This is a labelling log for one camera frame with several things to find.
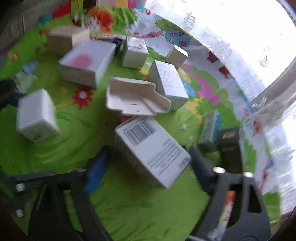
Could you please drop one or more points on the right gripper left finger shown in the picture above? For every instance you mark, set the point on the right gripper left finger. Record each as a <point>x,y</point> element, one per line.
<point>62,209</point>

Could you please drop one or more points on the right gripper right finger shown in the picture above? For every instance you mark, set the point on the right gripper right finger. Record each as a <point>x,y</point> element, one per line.
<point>248,218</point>

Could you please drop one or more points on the black rectangular box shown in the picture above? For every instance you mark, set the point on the black rectangular box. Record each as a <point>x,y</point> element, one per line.
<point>228,146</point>

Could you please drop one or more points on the white saxophone print box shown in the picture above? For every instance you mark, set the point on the white saxophone print box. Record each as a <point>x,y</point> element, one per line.
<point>36,117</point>

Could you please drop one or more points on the teal green box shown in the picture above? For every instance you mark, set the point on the teal green box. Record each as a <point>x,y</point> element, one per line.
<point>212,125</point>

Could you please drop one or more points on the large white barcode box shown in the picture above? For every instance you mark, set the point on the large white barcode box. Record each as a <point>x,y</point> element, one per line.
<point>151,151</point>

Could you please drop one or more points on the white plastic tray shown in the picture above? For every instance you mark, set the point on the white plastic tray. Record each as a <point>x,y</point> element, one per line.
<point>135,97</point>

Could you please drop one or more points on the white box pink flower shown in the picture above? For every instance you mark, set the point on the white box pink flower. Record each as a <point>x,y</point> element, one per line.
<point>87,62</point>

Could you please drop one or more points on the white grey text box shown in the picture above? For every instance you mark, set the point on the white grey text box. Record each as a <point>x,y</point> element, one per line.
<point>168,83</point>

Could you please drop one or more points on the beige kraft box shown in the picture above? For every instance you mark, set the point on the beige kraft box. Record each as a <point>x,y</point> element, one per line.
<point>63,39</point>

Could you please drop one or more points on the small white box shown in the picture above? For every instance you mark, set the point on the small white box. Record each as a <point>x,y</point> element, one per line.
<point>177,56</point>

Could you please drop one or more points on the white orange medicine box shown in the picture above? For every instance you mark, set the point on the white orange medicine box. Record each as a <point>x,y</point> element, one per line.
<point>135,53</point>

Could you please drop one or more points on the white lace curtain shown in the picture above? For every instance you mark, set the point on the white lace curtain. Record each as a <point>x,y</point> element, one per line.
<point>256,42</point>

